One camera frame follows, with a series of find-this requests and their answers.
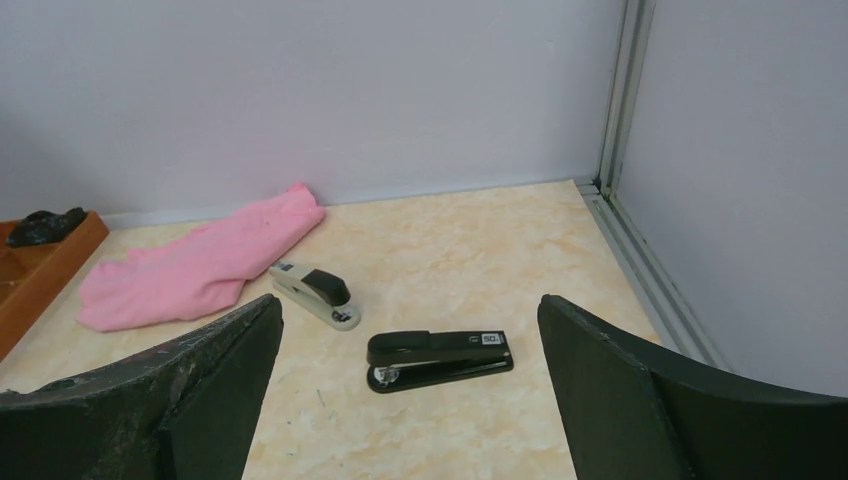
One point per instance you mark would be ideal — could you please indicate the beige and black stapler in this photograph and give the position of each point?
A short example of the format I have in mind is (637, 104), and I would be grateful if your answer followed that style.
(321, 293)

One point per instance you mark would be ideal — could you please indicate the orange wooden compartment tray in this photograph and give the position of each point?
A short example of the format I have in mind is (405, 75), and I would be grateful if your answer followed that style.
(32, 277)

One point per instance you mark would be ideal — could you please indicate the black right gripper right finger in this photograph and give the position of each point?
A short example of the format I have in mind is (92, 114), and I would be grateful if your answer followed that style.
(632, 409)

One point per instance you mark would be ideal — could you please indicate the aluminium frame rail right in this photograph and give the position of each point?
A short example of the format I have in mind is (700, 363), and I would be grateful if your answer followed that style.
(669, 314)

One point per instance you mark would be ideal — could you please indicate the aluminium frame corner post right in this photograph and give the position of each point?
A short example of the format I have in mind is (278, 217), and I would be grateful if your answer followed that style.
(632, 46)

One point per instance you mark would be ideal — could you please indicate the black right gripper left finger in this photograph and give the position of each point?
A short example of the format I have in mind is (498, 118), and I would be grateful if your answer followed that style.
(187, 408)

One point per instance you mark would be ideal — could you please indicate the pink cloth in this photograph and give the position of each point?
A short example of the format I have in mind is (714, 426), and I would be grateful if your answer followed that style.
(200, 273)

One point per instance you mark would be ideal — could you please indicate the dark rolled sock back right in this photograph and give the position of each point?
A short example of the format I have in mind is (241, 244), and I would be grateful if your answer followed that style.
(45, 227)

